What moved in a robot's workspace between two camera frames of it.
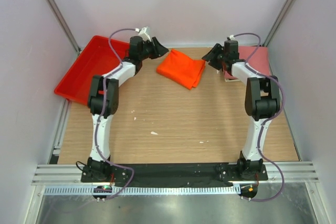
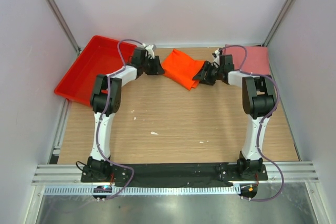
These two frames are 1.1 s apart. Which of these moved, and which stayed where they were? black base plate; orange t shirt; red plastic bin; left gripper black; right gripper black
Moved: left gripper black; right gripper black
Stayed: red plastic bin; orange t shirt; black base plate
